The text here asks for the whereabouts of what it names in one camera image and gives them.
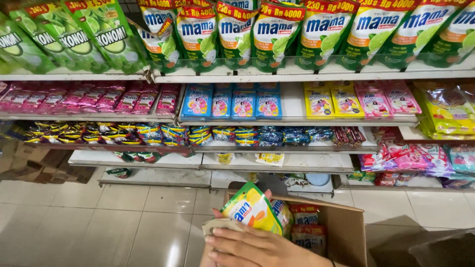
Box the white yellow flat packet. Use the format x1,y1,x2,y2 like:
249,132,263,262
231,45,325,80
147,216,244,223
255,153,285,167

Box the small yellow white pouch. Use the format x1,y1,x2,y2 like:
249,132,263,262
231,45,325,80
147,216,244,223
217,152,237,165

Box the row of black yellow sachets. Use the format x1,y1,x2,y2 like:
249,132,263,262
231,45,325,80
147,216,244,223
20,122,146,146

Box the heap of yellow-green foil sachets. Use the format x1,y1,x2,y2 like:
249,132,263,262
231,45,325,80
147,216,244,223
411,81,475,141

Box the white metal shelf rack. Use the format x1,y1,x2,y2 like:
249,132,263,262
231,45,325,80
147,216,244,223
0,0,475,194

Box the row of dark blue sachets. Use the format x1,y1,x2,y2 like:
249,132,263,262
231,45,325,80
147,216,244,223
257,126,332,147

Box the bundle of dark red sachets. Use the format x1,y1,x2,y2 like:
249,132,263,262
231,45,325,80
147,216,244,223
330,126,367,146

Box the row of green lemon pouches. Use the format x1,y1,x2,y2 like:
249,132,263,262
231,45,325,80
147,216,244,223
137,0,475,73

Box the yellow softener packet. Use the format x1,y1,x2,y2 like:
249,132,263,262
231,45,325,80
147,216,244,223
328,82,365,118
304,82,335,120

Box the yellow pouch with blue print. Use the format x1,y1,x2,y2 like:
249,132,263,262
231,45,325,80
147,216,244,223
270,198,294,239

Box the beige folded cloth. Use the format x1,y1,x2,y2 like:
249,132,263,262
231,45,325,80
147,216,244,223
201,218,243,238

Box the row of blue softener packets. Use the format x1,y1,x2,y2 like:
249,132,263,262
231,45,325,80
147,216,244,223
181,83,283,120

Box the heap of brown cartons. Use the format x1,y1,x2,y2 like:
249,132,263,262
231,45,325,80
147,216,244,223
0,138,98,185

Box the green white packet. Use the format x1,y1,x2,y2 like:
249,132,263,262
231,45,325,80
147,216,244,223
105,168,133,179

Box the green and red packets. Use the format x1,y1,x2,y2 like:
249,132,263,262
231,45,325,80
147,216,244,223
112,151,163,164

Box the row of pink softener sachets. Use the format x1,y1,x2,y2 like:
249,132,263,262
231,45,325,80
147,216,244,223
0,82,182,115

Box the green lime detergent pouch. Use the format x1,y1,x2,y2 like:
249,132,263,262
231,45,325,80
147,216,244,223
8,3,80,72
64,0,148,73
28,0,111,73
0,11,57,75

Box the pink softener packet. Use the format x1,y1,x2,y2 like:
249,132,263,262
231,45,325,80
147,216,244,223
381,81,423,115
354,82,395,118

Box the yellow lemon detergent pouch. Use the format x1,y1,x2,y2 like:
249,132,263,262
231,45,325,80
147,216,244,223
230,181,284,236

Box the heap of teal sachets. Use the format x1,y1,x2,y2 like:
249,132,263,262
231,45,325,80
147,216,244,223
445,144,475,176

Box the heap of mixed small packets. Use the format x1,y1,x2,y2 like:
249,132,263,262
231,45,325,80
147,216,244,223
347,169,475,189

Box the heap of pink purple sachets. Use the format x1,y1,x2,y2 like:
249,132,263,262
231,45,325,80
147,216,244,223
358,128,456,173

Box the person's right hand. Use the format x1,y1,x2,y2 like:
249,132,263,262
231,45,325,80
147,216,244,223
205,226,333,267

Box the row of blue yellow sachets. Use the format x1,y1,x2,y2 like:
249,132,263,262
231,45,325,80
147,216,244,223
135,124,260,147

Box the brown cardboard box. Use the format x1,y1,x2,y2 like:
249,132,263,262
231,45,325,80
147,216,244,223
222,181,369,267

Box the light blue round lid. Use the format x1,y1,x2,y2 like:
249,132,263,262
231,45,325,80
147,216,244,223
306,173,332,187

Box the person's left hand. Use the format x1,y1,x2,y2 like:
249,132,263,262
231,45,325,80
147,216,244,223
211,189,273,220

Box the red-topped detergent pouch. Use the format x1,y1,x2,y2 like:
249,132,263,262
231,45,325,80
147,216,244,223
289,203,320,225
290,224,328,257

